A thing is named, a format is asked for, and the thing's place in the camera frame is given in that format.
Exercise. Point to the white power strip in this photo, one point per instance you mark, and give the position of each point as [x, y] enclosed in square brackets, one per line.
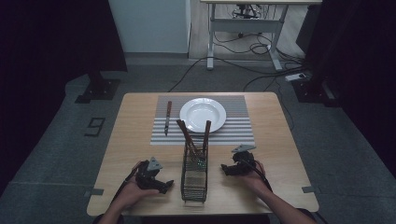
[295, 76]

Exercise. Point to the white panel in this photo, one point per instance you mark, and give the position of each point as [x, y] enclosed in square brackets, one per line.
[149, 26]

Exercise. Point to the white plate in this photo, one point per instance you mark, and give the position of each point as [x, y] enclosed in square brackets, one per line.
[202, 112]

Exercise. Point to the grey floor tape piece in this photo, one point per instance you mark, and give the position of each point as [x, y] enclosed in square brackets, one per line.
[310, 189]
[95, 192]

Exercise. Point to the white metal desk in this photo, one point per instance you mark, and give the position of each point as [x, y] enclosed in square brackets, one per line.
[243, 25]

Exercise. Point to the person's right hand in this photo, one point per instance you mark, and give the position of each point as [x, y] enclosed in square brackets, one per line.
[257, 182]

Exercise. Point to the grey striped placemat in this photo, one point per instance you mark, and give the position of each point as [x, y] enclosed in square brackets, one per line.
[236, 130]

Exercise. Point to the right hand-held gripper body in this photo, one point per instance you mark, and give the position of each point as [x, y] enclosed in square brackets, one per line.
[244, 163]

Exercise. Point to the dark curtain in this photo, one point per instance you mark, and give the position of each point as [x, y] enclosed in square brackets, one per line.
[46, 62]
[361, 62]

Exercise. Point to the black stand base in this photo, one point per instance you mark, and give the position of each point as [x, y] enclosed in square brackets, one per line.
[316, 91]
[99, 88]

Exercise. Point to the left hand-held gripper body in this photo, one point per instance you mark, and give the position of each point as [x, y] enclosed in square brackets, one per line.
[146, 179]

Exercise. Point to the person's left hand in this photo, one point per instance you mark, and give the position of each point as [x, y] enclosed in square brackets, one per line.
[132, 194]

